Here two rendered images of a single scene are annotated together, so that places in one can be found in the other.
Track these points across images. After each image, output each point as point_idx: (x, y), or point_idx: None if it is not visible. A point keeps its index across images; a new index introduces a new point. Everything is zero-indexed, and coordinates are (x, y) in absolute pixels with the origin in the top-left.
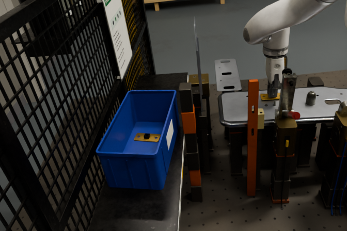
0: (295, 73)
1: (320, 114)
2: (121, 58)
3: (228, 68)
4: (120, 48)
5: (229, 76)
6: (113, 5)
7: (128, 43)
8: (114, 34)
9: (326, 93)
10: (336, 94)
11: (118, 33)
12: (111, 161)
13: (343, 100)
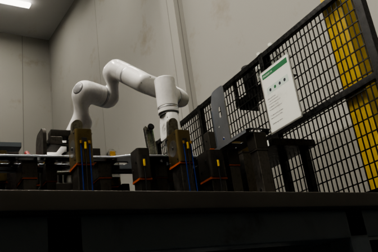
0: (144, 126)
1: (129, 168)
2: (276, 116)
3: (242, 137)
4: (277, 108)
5: (232, 144)
6: (275, 76)
7: (296, 104)
8: (269, 98)
9: (126, 158)
10: (117, 158)
11: (277, 97)
12: None
13: (111, 162)
